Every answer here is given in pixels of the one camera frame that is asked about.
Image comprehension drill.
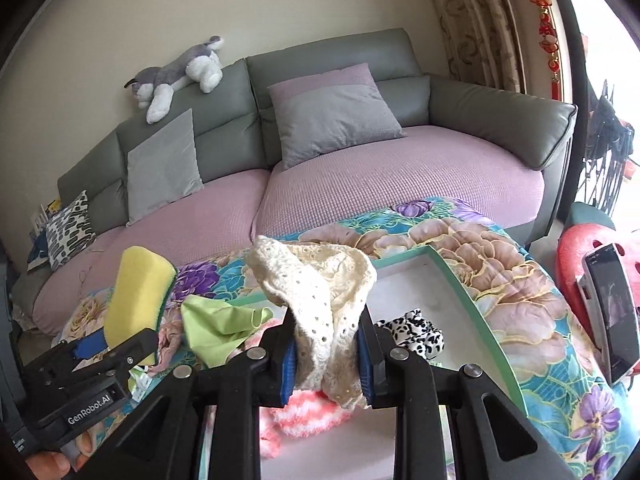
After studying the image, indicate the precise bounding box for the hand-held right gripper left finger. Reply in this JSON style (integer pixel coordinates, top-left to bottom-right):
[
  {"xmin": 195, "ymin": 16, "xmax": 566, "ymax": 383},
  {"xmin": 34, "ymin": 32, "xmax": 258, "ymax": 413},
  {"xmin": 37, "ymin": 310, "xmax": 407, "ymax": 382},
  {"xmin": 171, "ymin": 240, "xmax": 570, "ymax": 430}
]
[{"xmin": 97, "ymin": 319, "xmax": 301, "ymax": 480}]

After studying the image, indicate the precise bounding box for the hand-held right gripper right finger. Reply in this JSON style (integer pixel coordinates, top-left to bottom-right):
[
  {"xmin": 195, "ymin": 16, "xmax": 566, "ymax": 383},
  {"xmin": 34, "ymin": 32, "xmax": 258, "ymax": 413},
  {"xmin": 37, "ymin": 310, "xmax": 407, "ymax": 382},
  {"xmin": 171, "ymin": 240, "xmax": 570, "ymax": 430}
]
[{"xmin": 356, "ymin": 306, "xmax": 576, "ymax": 480}]

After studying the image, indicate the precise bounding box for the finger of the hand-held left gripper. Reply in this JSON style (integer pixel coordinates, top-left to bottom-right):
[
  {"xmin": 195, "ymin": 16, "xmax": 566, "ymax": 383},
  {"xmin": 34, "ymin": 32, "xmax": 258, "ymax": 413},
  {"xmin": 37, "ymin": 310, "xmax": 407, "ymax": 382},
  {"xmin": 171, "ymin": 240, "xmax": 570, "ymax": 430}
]
[
  {"xmin": 72, "ymin": 332, "xmax": 111, "ymax": 362},
  {"xmin": 102, "ymin": 328, "xmax": 161, "ymax": 372}
]

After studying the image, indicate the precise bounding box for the pink white fluffy cloth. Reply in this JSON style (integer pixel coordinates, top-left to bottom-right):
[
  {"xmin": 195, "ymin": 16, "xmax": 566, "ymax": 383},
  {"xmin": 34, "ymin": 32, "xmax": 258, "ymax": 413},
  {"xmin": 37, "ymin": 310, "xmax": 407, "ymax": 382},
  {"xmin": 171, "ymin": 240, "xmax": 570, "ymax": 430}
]
[{"xmin": 260, "ymin": 389, "xmax": 352, "ymax": 459}]

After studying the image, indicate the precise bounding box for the yellow green sponge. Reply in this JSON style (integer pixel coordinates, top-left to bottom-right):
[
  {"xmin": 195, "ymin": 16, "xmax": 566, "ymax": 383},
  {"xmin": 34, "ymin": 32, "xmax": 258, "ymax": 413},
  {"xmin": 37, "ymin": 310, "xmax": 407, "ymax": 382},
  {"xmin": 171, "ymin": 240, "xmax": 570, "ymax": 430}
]
[{"xmin": 102, "ymin": 246, "xmax": 179, "ymax": 347}]

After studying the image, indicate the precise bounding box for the cream knitted lace cloth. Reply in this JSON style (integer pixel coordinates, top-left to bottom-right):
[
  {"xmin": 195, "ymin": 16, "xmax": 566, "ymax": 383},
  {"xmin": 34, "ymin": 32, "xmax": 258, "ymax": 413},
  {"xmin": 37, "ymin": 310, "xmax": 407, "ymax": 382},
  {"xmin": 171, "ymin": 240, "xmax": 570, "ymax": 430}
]
[{"xmin": 245, "ymin": 235, "xmax": 379, "ymax": 409}]

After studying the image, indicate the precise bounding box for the white tray with green rim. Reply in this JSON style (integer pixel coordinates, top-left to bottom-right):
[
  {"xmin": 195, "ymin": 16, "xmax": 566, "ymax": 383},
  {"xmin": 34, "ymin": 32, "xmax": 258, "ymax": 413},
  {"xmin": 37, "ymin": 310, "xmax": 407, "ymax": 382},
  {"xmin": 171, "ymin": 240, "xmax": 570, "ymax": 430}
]
[{"xmin": 197, "ymin": 245, "xmax": 529, "ymax": 480}]

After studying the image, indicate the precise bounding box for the person's left hand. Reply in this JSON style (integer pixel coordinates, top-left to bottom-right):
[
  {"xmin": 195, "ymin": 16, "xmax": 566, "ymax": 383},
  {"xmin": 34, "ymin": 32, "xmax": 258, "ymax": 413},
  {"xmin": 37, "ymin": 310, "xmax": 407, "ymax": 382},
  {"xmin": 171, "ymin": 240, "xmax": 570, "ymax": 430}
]
[{"xmin": 25, "ymin": 451, "xmax": 72, "ymax": 480}]

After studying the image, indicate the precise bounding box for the pink crumpled cloth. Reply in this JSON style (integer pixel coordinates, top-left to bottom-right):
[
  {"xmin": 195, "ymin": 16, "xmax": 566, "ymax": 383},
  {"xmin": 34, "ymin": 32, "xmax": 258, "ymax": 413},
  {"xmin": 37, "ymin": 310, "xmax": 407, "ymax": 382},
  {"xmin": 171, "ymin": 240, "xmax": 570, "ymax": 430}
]
[{"xmin": 147, "ymin": 305, "xmax": 189, "ymax": 374}]

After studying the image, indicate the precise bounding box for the leopard print scrunchie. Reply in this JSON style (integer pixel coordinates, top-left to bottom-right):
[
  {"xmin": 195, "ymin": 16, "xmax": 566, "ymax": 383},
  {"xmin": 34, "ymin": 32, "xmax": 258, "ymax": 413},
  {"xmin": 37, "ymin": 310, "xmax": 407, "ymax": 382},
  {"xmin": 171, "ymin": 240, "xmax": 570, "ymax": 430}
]
[{"xmin": 372, "ymin": 310, "xmax": 446, "ymax": 362}]

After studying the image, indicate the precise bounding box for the light green cloth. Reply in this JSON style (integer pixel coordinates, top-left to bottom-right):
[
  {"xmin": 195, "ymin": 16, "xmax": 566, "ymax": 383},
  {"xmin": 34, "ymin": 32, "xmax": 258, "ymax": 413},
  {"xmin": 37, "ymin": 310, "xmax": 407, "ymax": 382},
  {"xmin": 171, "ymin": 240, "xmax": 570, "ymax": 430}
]
[{"xmin": 180, "ymin": 295, "xmax": 274, "ymax": 369}]

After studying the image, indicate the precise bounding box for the white cushion with dark spots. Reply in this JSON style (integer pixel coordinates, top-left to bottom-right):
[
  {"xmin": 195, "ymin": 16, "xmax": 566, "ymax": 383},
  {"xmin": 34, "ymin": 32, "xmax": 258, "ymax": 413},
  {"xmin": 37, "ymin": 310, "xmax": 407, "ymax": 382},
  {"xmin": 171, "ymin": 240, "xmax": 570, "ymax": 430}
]
[{"xmin": 45, "ymin": 191, "xmax": 96, "ymax": 272}]

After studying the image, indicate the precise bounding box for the pink sofa seat cover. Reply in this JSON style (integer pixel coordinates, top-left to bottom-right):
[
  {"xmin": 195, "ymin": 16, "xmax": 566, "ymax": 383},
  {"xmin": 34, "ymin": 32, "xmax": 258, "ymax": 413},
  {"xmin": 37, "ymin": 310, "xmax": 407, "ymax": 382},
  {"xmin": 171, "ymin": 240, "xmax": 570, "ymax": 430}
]
[
  {"xmin": 32, "ymin": 167, "xmax": 272, "ymax": 334},
  {"xmin": 250, "ymin": 125, "xmax": 546, "ymax": 244}
]

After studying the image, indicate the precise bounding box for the floral blanket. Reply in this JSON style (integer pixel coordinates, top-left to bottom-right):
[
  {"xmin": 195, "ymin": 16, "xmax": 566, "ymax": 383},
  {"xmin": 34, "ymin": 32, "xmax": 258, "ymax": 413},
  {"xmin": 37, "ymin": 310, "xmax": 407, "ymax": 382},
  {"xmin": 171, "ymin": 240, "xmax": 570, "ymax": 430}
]
[{"xmin": 55, "ymin": 196, "xmax": 640, "ymax": 480}]

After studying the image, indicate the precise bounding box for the plain grey cushion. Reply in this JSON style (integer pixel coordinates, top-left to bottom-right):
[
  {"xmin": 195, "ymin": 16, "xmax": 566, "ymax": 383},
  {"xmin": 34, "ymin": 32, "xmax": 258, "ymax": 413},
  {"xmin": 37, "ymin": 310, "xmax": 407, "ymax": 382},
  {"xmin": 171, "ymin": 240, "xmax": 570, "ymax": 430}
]
[{"xmin": 126, "ymin": 108, "xmax": 205, "ymax": 226}]

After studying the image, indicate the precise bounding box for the red plastic stool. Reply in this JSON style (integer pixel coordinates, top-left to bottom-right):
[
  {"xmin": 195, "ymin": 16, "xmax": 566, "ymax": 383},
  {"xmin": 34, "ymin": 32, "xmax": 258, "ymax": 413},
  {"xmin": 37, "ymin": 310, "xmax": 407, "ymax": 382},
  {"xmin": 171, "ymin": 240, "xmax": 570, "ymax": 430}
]
[{"xmin": 556, "ymin": 225, "xmax": 640, "ymax": 306}]

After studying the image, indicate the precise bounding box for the smartphone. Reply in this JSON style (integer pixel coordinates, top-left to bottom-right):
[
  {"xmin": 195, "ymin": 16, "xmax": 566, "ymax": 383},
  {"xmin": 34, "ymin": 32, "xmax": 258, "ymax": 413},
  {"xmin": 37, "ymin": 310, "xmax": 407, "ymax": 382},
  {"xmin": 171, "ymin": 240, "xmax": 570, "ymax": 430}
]
[{"xmin": 582, "ymin": 242, "xmax": 640, "ymax": 387}]

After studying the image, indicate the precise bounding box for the grey and pink cushion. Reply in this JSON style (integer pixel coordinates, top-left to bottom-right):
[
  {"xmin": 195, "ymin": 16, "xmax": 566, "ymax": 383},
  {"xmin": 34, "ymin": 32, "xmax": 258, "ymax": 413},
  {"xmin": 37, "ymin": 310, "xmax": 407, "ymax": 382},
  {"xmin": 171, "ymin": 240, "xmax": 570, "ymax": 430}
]
[{"xmin": 267, "ymin": 63, "xmax": 407, "ymax": 171}]

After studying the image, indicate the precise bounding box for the dark green stool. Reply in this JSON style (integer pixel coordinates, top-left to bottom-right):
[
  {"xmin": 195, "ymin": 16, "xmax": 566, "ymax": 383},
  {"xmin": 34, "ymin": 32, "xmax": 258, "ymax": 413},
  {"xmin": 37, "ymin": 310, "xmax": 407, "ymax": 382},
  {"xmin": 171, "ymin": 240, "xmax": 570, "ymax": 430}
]
[{"xmin": 567, "ymin": 202, "xmax": 617, "ymax": 241}]

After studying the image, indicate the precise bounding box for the grey white plush husky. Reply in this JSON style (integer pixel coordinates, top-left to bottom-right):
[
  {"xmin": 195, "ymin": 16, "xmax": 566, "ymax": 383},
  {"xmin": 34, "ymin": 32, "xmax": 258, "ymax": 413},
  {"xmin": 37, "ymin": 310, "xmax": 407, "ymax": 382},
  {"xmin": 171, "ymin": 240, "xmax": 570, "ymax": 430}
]
[{"xmin": 124, "ymin": 35, "xmax": 225, "ymax": 125}]

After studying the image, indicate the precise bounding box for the grey leather sofa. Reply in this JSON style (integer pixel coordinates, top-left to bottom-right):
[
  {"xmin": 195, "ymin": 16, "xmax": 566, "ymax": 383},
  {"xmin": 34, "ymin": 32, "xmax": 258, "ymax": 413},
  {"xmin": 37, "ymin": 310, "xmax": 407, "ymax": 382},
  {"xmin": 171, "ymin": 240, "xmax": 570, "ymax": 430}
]
[{"xmin": 10, "ymin": 27, "xmax": 579, "ymax": 332}]

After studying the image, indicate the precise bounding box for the black drying rack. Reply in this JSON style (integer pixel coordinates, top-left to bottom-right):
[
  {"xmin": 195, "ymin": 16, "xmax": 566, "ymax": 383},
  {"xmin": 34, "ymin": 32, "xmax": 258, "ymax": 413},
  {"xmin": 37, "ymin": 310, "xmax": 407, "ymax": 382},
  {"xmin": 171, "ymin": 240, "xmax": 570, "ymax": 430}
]
[{"xmin": 581, "ymin": 80, "xmax": 637, "ymax": 217}]

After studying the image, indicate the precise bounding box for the beige patterned curtain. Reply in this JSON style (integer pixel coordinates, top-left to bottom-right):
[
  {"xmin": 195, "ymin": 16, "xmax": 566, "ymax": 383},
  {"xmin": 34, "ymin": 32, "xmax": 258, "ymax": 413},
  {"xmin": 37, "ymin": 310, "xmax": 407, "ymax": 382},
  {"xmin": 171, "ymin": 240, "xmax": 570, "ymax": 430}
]
[{"xmin": 417, "ymin": 0, "xmax": 527, "ymax": 94}]

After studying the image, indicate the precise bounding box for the red hanging decoration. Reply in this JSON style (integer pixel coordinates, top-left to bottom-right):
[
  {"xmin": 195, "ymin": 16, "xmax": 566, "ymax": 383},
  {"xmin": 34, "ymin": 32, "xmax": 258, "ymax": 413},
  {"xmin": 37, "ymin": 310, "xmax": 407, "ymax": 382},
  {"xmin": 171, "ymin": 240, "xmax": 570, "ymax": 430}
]
[{"xmin": 520, "ymin": 0, "xmax": 562, "ymax": 102}]

